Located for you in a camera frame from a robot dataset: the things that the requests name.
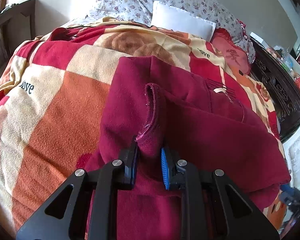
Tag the orange red patterned blanket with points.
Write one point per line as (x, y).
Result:
(54, 90)

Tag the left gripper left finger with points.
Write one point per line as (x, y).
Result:
(85, 204)

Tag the red heart cushion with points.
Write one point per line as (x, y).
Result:
(234, 56)

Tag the dark carved wooden headboard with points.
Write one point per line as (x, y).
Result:
(281, 87)

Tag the dark wooden side cabinet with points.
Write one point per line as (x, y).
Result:
(27, 9)

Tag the floral quilt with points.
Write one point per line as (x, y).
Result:
(141, 11)

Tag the maroon fleece garment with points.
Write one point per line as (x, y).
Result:
(158, 104)

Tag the white pillow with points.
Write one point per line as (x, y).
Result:
(172, 18)

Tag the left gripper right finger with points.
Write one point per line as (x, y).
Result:
(212, 205)

